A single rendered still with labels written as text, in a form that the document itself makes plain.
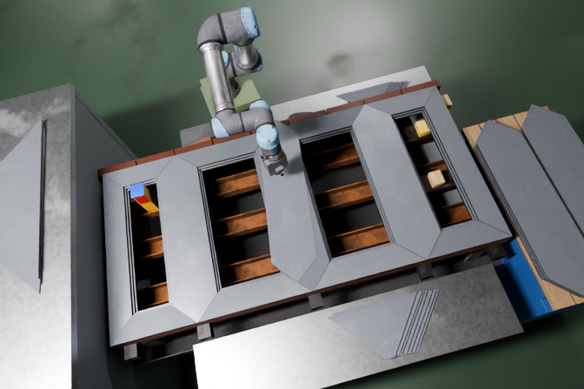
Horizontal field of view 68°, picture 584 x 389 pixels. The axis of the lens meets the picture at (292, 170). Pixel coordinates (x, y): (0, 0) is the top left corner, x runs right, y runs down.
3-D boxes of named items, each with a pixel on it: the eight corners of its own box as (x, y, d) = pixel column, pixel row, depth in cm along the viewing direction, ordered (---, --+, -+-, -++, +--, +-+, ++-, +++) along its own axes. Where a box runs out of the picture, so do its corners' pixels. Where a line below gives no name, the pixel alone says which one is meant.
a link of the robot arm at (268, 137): (275, 119, 149) (280, 140, 146) (278, 134, 159) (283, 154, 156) (253, 124, 149) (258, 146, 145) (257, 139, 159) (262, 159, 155)
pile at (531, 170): (660, 280, 155) (672, 276, 149) (554, 309, 154) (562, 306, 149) (547, 106, 191) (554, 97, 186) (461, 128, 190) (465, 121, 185)
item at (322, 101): (438, 99, 215) (439, 95, 212) (186, 166, 213) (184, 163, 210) (422, 69, 224) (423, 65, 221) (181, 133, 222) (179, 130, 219)
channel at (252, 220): (473, 172, 193) (475, 168, 188) (113, 269, 190) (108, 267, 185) (465, 157, 196) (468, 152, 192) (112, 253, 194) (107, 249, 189)
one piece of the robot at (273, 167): (268, 168, 156) (273, 185, 171) (289, 156, 157) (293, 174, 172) (255, 148, 160) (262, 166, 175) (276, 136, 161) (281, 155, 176)
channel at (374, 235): (494, 214, 183) (498, 210, 179) (116, 318, 180) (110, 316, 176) (486, 198, 187) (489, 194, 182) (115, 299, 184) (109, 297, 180)
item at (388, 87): (419, 99, 212) (420, 95, 209) (342, 120, 212) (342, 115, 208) (409, 80, 218) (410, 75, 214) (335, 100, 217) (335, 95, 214)
